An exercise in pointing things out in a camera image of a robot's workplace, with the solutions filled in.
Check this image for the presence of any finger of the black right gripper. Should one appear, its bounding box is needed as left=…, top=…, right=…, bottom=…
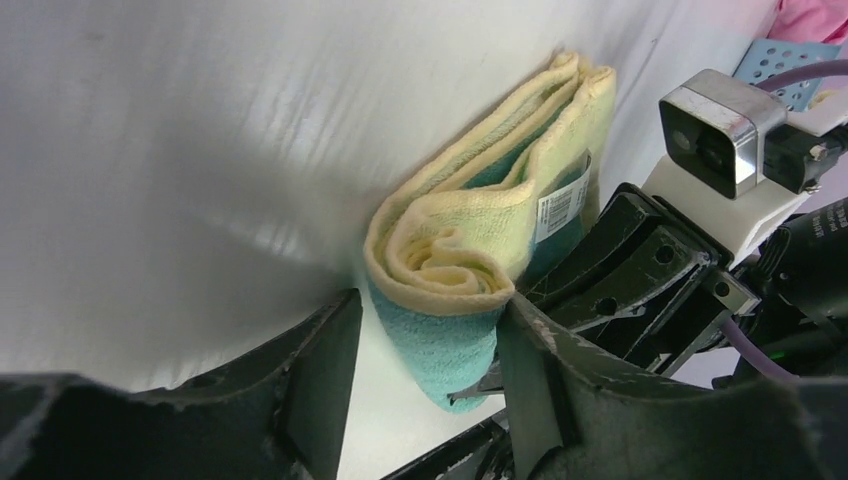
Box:
left=385, top=413, right=514, bottom=480

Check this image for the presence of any blue perforated basket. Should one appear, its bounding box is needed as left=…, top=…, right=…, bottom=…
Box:
left=731, top=37, right=843, bottom=114

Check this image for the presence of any yellow green teal towel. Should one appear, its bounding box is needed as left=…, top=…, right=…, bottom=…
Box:
left=363, top=52, right=617, bottom=413

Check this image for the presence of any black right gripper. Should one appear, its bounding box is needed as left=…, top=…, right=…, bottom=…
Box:
left=516, top=183, right=764, bottom=378

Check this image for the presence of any pink crumpled towel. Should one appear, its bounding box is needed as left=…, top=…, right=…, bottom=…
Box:
left=767, top=0, right=847, bottom=45

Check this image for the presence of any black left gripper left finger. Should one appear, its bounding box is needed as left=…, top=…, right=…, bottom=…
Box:
left=1, top=289, right=362, bottom=479

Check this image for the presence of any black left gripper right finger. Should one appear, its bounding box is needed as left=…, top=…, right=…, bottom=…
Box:
left=497, top=296, right=847, bottom=479

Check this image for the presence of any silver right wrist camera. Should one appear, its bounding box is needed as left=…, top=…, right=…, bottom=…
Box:
left=659, top=69, right=788, bottom=200

